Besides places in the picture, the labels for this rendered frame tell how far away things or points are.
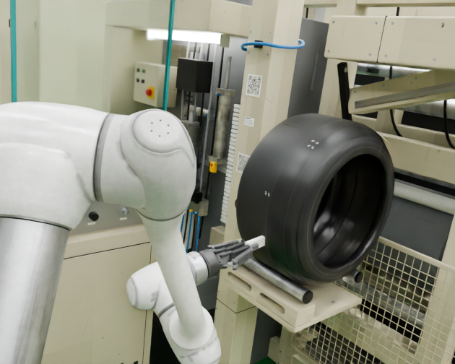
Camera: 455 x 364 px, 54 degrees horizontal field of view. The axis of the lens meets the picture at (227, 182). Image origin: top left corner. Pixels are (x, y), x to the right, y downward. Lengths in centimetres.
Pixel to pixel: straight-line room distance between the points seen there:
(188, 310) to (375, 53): 108
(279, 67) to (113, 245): 90
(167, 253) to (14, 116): 38
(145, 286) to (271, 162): 52
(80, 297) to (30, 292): 118
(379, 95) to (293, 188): 64
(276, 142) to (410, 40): 54
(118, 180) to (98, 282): 122
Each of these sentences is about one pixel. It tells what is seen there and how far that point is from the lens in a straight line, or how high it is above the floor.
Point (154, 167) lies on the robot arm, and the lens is 59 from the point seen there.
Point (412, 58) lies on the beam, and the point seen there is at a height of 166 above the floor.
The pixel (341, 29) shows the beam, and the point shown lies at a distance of 173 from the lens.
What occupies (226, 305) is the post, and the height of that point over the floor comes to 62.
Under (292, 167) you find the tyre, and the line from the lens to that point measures 129.
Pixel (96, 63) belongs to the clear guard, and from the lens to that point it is 160.
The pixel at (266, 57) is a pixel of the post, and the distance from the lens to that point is 159.
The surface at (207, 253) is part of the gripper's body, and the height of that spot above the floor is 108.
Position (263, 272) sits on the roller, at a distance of 156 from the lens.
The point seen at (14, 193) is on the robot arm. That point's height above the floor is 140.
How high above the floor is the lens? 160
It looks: 16 degrees down
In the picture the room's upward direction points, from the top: 7 degrees clockwise
